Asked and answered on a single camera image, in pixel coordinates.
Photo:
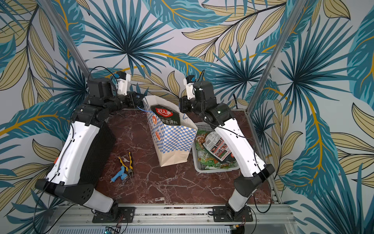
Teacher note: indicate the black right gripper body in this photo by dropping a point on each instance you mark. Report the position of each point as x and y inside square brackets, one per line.
[184, 105]

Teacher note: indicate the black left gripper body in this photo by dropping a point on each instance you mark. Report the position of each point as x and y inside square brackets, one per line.
[129, 101]

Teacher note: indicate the dark green condiment packet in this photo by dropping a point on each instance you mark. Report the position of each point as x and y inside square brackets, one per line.
[167, 115]

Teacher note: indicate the red clear condiment packet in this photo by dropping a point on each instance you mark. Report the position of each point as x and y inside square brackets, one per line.
[218, 148]

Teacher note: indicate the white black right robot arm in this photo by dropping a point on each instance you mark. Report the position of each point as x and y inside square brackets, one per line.
[201, 100]

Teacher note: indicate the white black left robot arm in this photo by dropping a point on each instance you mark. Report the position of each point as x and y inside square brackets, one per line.
[101, 101]

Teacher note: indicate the green noodle condiment packet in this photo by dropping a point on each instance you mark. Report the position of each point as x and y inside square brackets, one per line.
[205, 158]

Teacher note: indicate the white plastic basket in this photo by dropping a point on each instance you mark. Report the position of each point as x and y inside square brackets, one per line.
[198, 166]

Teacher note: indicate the blue plastic tool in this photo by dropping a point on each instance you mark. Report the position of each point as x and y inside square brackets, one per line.
[121, 174]

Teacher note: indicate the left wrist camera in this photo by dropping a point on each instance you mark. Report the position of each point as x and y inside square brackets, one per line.
[122, 79]

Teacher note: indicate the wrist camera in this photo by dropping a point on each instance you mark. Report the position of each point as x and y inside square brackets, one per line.
[189, 82]
[122, 79]

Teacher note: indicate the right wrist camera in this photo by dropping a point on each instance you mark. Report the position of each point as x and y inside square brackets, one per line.
[189, 82]

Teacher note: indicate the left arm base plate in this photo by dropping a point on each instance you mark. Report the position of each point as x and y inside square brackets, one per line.
[115, 215]

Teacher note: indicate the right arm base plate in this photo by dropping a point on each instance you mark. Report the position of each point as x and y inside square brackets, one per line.
[227, 214]

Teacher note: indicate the left aluminium corner post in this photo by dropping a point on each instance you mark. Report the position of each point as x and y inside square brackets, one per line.
[70, 72]

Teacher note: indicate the aluminium corner post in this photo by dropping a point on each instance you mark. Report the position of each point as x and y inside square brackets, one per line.
[70, 72]
[277, 50]

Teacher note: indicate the aluminium front rail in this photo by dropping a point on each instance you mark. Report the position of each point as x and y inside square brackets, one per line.
[174, 219]

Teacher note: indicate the right aluminium corner post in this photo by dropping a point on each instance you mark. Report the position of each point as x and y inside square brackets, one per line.
[277, 50]

